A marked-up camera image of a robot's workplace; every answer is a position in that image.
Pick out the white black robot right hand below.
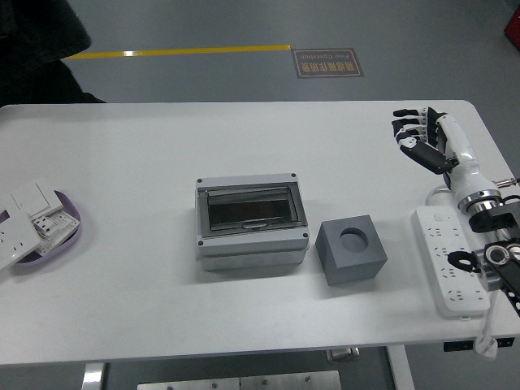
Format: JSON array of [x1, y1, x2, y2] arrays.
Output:
[[391, 106, 501, 206]]

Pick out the grey box with clear lid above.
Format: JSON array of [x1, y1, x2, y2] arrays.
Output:
[[193, 172, 310, 273]]

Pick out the grey cube with round hole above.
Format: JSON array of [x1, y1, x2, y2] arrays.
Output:
[[314, 214, 388, 288]]

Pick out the white power strip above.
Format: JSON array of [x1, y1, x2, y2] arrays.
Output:
[[411, 205, 491, 319]]

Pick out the red object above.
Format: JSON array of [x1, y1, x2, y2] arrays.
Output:
[[503, 7, 520, 54]]

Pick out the brown floor sign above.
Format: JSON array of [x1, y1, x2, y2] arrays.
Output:
[[291, 48, 366, 80]]

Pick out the black under-table bar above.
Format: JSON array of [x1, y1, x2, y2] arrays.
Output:
[[443, 336, 520, 353]]

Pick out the white table leg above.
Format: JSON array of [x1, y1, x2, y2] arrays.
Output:
[[385, 344, 416, 390], [80, 362, 108, 390]]

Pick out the purple tray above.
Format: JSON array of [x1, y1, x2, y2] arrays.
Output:
[[14, 189, 83, 266]]

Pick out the white socket insert module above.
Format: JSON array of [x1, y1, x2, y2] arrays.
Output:
[[30, 210, 80, 255]]

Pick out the person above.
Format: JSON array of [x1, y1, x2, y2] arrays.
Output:
[[0, 0, 107, 106]]

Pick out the white socket panel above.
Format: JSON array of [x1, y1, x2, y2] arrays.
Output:
[[0, 208, 42, 271]]

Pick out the white power cable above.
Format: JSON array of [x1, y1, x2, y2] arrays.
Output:
[[425, 183, 500, 360]]

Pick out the silver table bracket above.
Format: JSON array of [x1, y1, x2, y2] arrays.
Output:
[[326, 347, 361, 363]]

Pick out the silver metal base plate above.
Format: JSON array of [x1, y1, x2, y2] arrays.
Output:
[[136, 370, 343, 390]]

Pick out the white rocker switch panel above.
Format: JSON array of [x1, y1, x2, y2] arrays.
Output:
[[11, 181, 67, 221]]

